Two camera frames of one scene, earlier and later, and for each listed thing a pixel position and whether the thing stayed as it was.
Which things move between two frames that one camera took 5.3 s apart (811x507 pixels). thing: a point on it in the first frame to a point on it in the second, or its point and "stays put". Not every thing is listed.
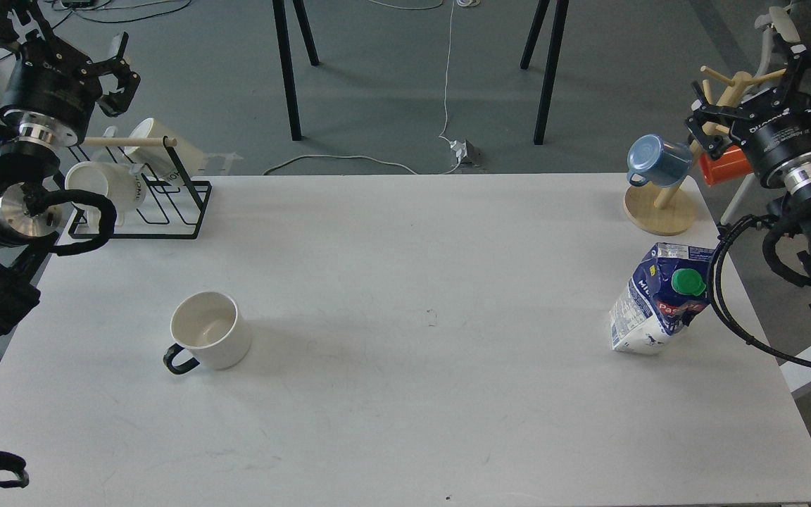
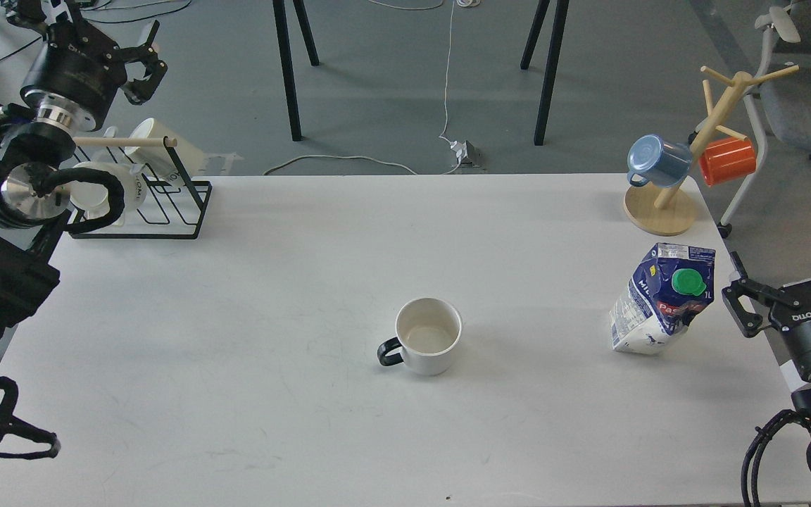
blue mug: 661,163 stays put
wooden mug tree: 669,210 stays put
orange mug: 731,166 stays put
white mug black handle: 211,326 to 428,330
